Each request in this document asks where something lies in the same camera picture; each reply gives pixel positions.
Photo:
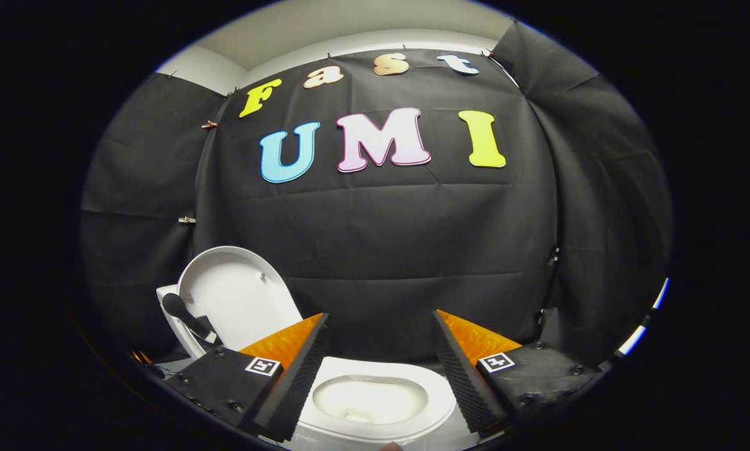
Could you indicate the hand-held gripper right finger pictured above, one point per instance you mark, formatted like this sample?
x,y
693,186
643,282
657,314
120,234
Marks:
x,y
465,382

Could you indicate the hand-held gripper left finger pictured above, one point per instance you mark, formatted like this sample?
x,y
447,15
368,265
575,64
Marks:
x,y
296,388

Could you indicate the white toilet lid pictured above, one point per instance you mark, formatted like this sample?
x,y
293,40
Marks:
x,y
237,294

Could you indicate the white toilet seat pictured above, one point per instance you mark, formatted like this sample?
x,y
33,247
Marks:
x,y
437,388

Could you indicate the white ceramic toilet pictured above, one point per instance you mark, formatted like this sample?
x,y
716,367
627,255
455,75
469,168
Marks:
x,y
175,335

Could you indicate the orange black clamp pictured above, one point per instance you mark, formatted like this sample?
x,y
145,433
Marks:
x,y
141,358

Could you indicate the black backdrop cloth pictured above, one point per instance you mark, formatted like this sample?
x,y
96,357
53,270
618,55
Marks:
x,y
412,232

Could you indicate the black white striped fixture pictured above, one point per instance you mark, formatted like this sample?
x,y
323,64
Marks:
x,y
635,338

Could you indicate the copper cloth clip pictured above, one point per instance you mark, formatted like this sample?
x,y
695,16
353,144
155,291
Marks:
x,y
209,124

